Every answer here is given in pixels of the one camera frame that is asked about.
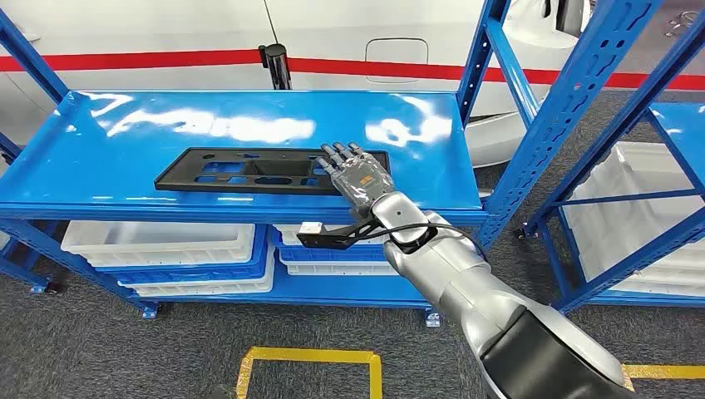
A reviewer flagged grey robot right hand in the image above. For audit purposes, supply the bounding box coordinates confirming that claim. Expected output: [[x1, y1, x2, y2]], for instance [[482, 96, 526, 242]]
[[318, 141, 397, 221]]

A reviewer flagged white car with red stripe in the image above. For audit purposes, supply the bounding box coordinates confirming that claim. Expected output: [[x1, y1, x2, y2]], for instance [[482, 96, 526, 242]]
[[0, 0, 705, 169]]

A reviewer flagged blue metal shelf rack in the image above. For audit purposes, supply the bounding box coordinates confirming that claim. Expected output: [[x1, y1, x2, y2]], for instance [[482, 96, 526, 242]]
[[520, 22, 705, 315], [0, 0, 665, 330]]

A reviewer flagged black plastic panel part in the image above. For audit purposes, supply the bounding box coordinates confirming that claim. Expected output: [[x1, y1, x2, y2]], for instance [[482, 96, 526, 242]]
[[154, 147, 391, 196]]

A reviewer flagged black glossy post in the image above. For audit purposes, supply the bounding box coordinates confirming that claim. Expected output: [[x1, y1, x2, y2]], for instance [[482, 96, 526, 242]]
[[259, 42, 293, 91]]

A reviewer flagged large white plastic bin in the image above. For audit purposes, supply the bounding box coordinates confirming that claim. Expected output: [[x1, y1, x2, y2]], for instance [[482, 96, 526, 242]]
[[561, 141, 705, 298]]

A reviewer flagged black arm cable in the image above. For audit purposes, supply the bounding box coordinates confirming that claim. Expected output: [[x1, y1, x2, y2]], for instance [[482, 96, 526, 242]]
[[372, 221, 491, 263]]

